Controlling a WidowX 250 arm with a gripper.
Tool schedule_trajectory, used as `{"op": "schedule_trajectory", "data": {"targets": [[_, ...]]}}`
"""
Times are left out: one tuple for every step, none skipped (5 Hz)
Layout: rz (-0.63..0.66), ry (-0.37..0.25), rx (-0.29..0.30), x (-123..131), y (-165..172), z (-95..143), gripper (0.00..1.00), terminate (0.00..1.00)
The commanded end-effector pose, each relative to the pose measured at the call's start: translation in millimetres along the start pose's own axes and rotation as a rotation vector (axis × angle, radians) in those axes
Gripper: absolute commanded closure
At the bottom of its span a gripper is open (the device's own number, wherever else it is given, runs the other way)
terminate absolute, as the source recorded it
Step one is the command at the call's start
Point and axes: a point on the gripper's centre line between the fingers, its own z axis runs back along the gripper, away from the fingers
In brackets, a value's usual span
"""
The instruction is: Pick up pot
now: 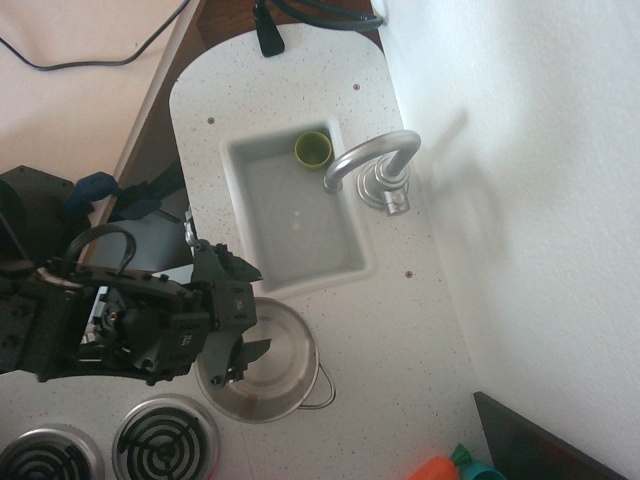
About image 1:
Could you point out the stainless steel pot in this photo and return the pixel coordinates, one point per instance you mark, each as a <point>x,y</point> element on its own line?
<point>287,377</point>

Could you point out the orange toy carrot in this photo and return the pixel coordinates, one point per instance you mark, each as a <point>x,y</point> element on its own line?
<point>437,468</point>

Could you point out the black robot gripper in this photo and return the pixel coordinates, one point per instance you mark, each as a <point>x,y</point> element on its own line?
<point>133,325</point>

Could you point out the green plastic cup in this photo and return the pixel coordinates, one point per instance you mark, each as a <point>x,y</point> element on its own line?
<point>313,149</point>

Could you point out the silver toy faucet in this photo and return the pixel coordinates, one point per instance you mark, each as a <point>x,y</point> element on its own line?
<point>383,181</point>

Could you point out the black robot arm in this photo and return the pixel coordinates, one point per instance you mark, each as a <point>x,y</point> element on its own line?
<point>60,318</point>

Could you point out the right stove burner coil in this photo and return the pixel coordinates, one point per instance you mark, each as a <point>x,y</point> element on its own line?
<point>166,437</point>

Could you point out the stove burner coil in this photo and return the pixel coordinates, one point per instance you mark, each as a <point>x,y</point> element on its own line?
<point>166,437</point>
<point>55,451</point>

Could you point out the dark wooden board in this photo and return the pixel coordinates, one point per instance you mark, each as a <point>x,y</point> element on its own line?
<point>520,449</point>

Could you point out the teal plastic cup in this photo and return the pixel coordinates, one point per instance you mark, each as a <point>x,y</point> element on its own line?
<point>467,468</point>

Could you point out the left stove burner coil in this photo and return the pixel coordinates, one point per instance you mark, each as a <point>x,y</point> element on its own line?
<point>55,451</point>

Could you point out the white toy sink basin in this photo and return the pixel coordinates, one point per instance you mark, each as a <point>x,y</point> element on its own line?
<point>300,237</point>

